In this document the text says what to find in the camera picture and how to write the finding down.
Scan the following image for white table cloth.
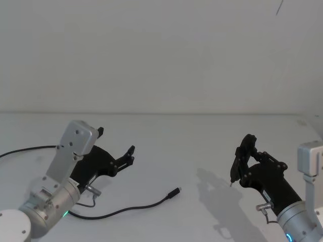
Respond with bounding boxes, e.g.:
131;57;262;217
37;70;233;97
0;112;323;242

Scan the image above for black cable with plug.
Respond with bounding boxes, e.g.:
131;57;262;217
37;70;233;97
0;145;183;220

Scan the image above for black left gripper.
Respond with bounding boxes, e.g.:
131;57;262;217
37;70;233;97
67;126;136;189

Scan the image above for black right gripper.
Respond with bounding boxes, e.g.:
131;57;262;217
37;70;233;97
235;134;304;217

